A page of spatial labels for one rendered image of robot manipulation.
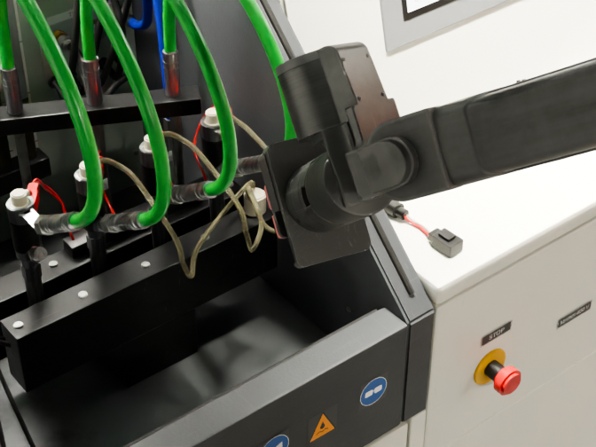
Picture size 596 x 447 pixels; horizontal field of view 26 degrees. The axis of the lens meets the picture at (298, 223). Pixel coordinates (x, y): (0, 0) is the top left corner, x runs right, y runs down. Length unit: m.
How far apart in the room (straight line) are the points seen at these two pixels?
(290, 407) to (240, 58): 0.40
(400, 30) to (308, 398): 0.47
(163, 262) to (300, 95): 0.54
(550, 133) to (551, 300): 0.79
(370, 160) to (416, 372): 0.62
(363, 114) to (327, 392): 0.52
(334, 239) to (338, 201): 0.11
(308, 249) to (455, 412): 0.61
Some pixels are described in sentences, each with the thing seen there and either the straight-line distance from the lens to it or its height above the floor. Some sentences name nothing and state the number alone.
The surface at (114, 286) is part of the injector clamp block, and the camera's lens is 1.42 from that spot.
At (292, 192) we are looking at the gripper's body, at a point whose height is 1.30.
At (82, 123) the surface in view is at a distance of 1.11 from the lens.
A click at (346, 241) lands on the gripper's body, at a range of 1.04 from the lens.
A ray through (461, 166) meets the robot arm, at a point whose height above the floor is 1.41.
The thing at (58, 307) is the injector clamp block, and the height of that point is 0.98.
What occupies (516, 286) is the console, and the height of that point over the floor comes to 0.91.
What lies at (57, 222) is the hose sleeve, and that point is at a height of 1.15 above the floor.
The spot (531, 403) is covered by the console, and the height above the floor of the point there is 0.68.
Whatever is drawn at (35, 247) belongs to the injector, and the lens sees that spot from 1.36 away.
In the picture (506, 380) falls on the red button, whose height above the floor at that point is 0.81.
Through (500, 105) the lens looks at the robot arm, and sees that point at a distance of 0.85.
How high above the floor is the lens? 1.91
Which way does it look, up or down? 39 degrees down
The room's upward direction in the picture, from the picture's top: straight up
